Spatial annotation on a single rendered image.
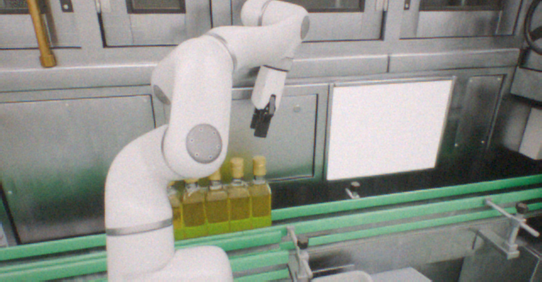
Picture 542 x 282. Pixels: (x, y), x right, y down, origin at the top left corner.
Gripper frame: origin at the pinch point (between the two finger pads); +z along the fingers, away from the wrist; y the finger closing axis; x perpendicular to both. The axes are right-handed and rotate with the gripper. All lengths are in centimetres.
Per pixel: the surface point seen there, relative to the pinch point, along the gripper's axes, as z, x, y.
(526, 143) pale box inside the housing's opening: -7, 105, -13
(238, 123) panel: 4.4, -2.6, -12.9
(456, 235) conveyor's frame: 23, 70, 6
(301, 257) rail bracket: 25.6, 14.1, 15.9
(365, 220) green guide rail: 21.7, 37.2, 4.0
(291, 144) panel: 8.2, 15.3, -12.9
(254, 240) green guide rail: 29.4, 5.0, 6.0
